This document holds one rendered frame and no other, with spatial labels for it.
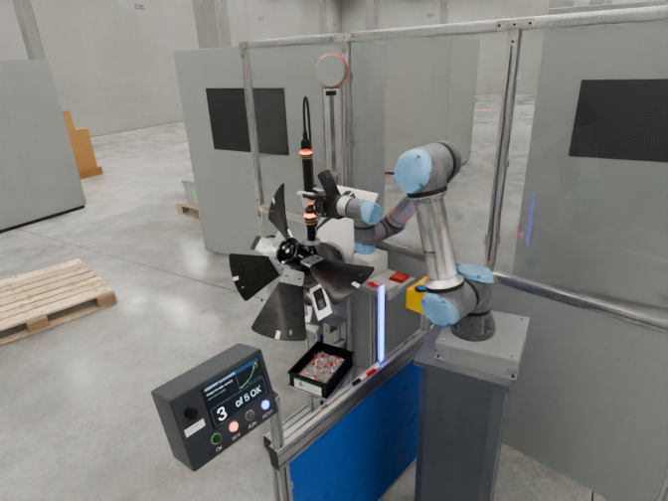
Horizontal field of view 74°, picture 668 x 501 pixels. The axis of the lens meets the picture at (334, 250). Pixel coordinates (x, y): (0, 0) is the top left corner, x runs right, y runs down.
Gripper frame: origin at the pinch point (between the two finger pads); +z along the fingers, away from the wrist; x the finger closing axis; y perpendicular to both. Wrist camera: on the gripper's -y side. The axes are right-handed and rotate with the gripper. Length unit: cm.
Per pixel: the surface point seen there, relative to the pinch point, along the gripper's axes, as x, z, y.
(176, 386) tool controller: -79, -37, 23
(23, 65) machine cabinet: 68, 583, -45
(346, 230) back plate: 30.2, 5.3, 27.0
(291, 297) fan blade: -10.9, -0.9, 42.3
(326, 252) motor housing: 11.3, 0.2, 30.5
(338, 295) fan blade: -8.8, -25.0, 33.5
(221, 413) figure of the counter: -73, -45, 30
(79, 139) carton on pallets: 181, 809, 88
